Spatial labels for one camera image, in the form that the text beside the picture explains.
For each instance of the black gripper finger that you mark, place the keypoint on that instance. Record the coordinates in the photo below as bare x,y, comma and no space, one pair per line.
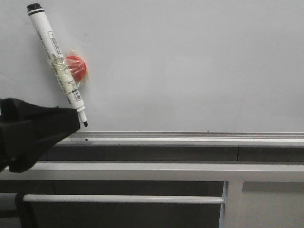
27,131

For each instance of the red round magnet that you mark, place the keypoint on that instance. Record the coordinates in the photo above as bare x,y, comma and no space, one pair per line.
77,67

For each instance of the white whiteboard marker black cap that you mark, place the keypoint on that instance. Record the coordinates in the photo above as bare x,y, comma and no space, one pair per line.
57,59

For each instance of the white metal whiteboard stand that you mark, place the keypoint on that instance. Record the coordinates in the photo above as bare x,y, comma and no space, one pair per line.
233,176

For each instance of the white whiteboard with aluminium frame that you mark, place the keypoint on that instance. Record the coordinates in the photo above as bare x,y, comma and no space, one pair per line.
186,72

